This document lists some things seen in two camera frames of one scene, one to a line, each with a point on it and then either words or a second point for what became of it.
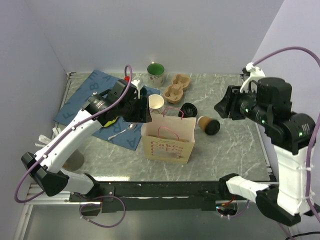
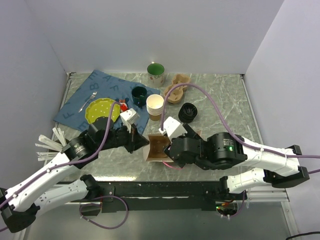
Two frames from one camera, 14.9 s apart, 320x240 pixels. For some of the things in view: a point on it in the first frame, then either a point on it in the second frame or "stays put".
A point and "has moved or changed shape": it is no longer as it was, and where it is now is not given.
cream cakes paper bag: (168, 138) has moved or changed shape
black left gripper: (142, 115) → (135, 140)
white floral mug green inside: (155, 72) stays put
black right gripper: (228, 100) → (190, 133)
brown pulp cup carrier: (174, 93) stays put
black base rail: (117, 197) stays put
